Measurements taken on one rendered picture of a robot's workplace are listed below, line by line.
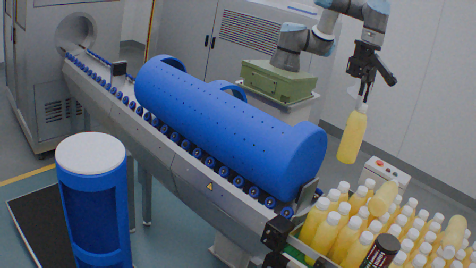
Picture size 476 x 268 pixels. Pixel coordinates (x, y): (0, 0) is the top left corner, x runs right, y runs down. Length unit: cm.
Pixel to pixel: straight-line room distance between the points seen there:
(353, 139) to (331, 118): 312
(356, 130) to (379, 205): 25
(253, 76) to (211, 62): 187
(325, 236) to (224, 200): 48
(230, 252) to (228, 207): 88
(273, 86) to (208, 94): 33
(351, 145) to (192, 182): 67
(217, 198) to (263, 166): 30
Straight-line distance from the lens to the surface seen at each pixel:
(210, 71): 344
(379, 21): 102
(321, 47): 163
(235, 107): 123
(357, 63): 104
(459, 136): 385
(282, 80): 148
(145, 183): 218
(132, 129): 175
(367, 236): 98
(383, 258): 71
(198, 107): 130
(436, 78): 375
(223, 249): 219
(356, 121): 107
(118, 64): 205
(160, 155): 157
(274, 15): 293
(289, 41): 160
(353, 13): 110
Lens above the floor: 167
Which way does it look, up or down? 27 degrees down
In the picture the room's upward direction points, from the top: 11 degrees clockwise
